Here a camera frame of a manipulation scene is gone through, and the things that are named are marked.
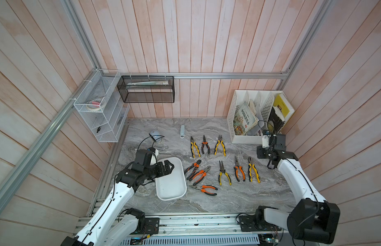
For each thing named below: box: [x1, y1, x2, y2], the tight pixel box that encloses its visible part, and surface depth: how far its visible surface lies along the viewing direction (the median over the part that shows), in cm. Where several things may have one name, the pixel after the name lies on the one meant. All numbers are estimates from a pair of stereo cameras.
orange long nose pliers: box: [188, 185, 219, 196], surface depth 86 cm
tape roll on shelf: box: [86, 99, 101, 112], surface depth 75 cm
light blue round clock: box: [150, 130, 163, 145], surface depth 103 cm
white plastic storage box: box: [155, 156, 187, 201], surface depth 87 cm
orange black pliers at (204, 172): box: [188, 165, 212, 186], surface depth 92 cm
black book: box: [268, 106, 286, 134], surface depth 96 cm
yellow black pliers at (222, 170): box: [218, 160, 232, 186], surface depth 92 cm
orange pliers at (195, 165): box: [183, 159, 202, 176], surface depth 96 cm
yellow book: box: [273, 93, 295, 121], surface depth 94 cm
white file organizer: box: [226, 89, 296, 145], surface depth 100 cm
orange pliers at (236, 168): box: [233, 155, 246, 182], surface depth 93 cm
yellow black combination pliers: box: [190, 135, 202, 159], surface depth 103 cm
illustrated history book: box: [233, 102, 260, 136], surface depth 100 cm
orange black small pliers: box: [201, 134, 211, 155], surface depth 106 cm
